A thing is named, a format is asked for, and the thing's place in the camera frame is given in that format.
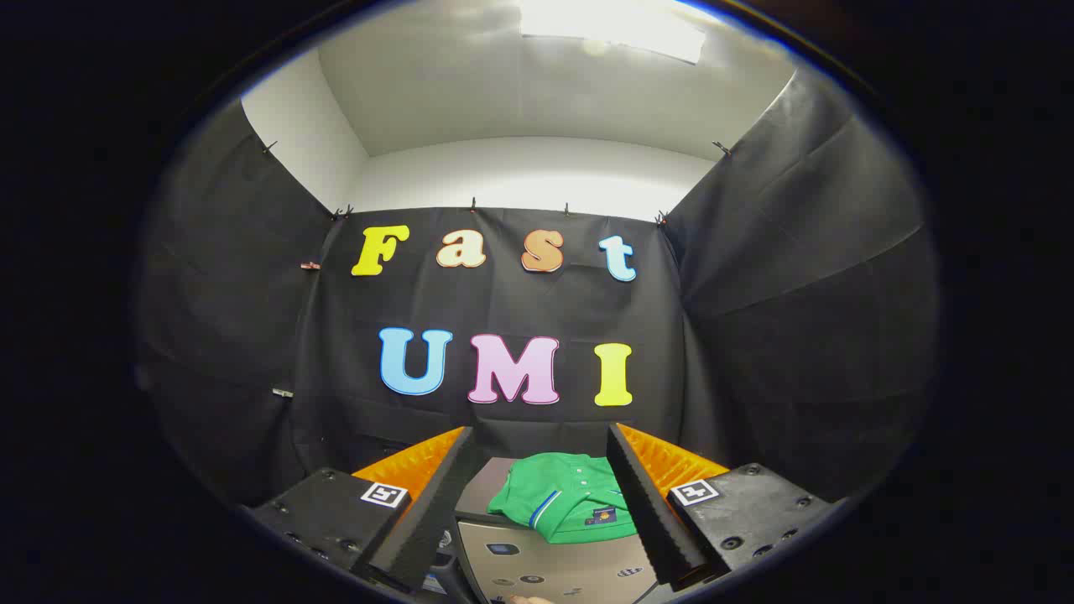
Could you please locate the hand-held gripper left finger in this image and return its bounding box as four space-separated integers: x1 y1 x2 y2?
250 426 486 595

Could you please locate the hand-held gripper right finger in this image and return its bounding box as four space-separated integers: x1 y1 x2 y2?
606 422 833 590

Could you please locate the grey washing machine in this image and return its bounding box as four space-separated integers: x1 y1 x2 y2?
422 528 472 601

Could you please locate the green button shirt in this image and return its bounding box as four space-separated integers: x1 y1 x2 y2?
487 451 640 544

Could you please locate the grey metal cabinet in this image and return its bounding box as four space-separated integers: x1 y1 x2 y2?
453 457 664 604

